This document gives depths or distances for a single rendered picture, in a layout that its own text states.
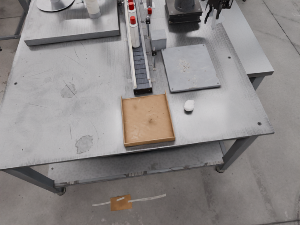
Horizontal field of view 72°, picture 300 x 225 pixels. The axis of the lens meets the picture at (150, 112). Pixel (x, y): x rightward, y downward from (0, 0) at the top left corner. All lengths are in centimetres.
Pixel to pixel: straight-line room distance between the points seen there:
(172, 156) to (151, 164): 18
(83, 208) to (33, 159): 84
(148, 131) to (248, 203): 116
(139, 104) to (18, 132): 68
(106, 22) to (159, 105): 80
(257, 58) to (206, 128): 64
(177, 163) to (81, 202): 86
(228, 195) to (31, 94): 163
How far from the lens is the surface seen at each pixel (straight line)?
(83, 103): 128
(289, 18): 364
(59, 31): 172
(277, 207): 206
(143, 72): 128
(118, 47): 154
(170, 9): 170
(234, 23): 178
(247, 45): 163
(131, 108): 118
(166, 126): 112
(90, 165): 176
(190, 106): 116
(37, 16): 195
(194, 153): 173
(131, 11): 145
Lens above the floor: 183
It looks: 59 degrees down
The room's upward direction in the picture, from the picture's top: 4 degrees counter-clockwise
